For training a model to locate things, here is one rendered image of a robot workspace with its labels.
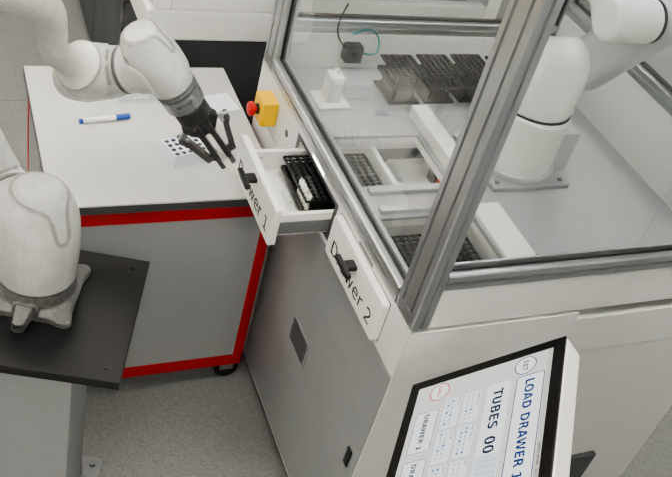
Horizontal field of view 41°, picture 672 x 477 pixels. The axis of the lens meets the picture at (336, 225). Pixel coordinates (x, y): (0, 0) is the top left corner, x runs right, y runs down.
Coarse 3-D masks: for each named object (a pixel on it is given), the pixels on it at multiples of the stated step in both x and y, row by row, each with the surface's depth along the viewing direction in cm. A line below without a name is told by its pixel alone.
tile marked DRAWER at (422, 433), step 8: (416, 416) 154; (424, 416) 152; (432, 416) 151; (416, 424) 152; (424, 424) 151; (432, 424) 149; (416, 432) 150; (424, 432) 149; (432, 432) 147; (416, 440) 148; (424, 440) 147; (408, 448) 148; (416, 448) 147; (424, 448) 145
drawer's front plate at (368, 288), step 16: (336, 224) 201; (336, 240) 201; (352, 240) 195; (352, 256) 194; (336, 272) 203; (352, 272) 195; (368, 272) 189; (352, 288) 195; (368, 288) 188; (352, 304) 196; (368, 304) 188; (384, 304) 182; (368, 320) 189; (384, 320) 185; (368, 336) 189
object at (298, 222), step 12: (264, 156) 220; (276, 156) 222; (264, 168) 223; (276, 168) 224; (276, 180) 221; (276, 192) 218; (288, 192) 219; (288, 216) 203; (300, 216) 204; (312, 216) 206; (324, 216) 207; (288, 228) 205; (300, 228) 207; (312, 228) 208; (324, 228) 209
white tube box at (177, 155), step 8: (176, 136) 233; (192, 136) 236; (160, 144) 231; (168, 144) 230; (176, 144) 231; (200, 144) 234; (160, 152) 232; (168, 152) 228; (176, 152) 228; (184, 152) 229; (192, 152) 229; (208, 152) 232; (168, 160) 229; (176, 160) 227; (184, 160) 228; (192, 160) 230; (200, 160) 232
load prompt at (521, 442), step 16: (528, 384) 142; (528, 400) 139; (512, 416) 138; (528, 416) 136; (512, 432) 135; (528, 432) 133; (512, 448) 132; (528, 448) 130; (512, 464) 130; (528, 464) 128
